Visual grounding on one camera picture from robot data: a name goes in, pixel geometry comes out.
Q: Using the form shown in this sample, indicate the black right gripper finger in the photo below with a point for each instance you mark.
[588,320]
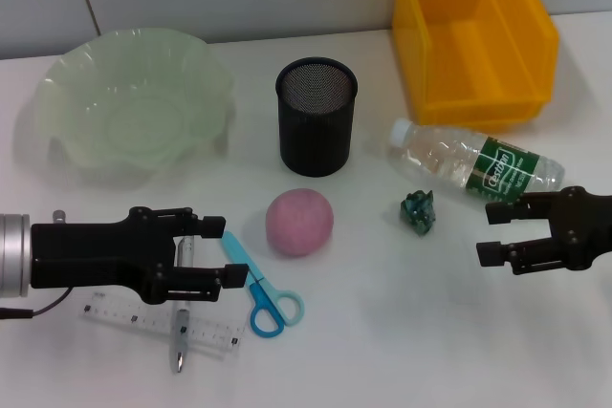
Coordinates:
[497,254]
[507,212]

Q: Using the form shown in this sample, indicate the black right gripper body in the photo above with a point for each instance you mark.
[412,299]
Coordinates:
[583,226]

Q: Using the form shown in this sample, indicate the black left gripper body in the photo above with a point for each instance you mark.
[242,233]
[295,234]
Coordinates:
[95,255]

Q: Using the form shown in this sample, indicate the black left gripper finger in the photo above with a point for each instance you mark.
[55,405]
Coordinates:
[212,227]
[234,276]

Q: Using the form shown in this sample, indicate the clear green-label water bottle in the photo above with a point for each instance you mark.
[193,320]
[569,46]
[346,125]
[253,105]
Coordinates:
[454,155]

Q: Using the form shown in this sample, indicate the pink peach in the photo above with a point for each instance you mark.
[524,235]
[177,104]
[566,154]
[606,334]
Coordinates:
[299,224]

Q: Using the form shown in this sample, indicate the green plastic wrapper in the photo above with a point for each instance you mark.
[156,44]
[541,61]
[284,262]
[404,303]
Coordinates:
[418,214]

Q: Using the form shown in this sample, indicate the blue scissors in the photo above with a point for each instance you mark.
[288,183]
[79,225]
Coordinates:
[260,295]

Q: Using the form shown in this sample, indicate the transparent plastic ruler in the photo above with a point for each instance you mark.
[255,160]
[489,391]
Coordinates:
[124,315]

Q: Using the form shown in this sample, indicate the silver ballpoint pen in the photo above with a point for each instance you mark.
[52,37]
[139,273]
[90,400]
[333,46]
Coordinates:
[181,331]

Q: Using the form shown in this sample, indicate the pale green wavy glass plate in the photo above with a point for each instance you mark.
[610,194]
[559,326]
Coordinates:
[134,126]

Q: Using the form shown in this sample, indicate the black mesh pen holder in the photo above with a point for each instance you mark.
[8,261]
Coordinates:
[315,135]

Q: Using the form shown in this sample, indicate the yellow plastic bin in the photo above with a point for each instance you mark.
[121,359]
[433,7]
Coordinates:
[478,69]

